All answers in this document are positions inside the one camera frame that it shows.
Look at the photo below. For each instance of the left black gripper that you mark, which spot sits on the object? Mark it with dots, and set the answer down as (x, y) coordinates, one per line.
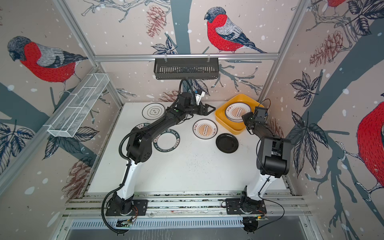
(204, 113)

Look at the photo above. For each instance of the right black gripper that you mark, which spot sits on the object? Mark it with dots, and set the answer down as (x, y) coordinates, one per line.
(247, 116)

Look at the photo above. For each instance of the orange sunburst plate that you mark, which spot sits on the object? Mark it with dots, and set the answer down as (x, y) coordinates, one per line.
(234, 112)
(205, 129)

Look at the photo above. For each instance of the green rim plate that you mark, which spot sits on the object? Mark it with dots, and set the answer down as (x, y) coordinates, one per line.
(167, 141)
(140, 127)

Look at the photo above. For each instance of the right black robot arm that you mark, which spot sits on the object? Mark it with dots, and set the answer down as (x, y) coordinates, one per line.
(272, 158)

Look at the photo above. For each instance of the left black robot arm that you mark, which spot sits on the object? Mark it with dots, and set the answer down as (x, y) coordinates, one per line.
(136, 147)

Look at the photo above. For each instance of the yellow plastic bin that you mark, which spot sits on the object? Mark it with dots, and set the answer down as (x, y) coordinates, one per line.
(234, 128)

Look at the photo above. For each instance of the black round plate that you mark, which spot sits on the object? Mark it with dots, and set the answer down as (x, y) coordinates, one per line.
(227, 143)

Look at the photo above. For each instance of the white plate black rings far-left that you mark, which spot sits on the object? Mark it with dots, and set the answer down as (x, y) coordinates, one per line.
(153, 111)

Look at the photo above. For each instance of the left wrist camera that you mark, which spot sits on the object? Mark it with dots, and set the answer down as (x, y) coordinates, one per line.
(198, 96)

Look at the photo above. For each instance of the black hanging wire basket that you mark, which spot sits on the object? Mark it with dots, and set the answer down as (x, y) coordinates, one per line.
(186, 68)

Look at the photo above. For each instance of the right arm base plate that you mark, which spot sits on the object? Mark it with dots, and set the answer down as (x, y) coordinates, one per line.
(244, 207)

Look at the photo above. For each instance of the aluminium mounting rail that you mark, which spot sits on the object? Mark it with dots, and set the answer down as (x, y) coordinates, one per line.
(191, 205)

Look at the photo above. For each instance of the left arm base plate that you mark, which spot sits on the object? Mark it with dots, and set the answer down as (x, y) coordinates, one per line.
(117, 208)

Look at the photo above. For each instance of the white mesh wall shelf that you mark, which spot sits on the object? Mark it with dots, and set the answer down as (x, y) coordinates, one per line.
(81, 102)

